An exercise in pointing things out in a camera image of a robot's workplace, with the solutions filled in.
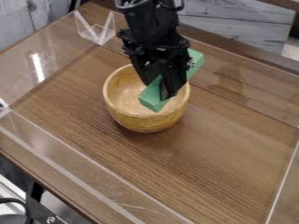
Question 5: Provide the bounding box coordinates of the brown wooden bowl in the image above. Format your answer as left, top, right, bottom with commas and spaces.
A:
103, 64, 191, 133

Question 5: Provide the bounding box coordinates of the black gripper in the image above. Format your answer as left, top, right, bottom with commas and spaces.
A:
116, 29, 191, 100

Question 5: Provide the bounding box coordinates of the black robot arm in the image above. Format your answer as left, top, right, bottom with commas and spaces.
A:
115, 0, 192, 100

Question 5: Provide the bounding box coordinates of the black cable under table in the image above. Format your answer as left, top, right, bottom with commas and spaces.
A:
0, 197, 34, 224

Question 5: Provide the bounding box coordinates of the black table leg bracket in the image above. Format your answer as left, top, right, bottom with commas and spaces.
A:
26, 182, 68, 224

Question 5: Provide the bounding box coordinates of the green rectangular block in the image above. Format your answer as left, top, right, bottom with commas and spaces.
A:
138, 49, 204, 112

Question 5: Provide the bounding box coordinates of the clear acrylic tray wall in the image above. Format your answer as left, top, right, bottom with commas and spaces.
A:
0, 106, 192, 224

